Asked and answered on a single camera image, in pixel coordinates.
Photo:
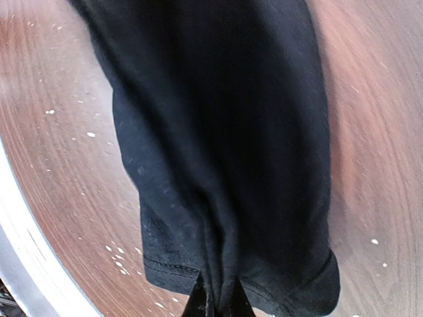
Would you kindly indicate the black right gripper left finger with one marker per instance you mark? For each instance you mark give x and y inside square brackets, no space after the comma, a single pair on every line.
[199,304]

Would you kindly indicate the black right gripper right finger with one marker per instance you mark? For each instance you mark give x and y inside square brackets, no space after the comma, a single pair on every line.
[239,305]

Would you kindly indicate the black underwear beige waistband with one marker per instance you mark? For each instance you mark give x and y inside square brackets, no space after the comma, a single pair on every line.
[221,117]

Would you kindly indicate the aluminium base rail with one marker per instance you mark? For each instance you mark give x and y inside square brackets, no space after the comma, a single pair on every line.
[30,268]

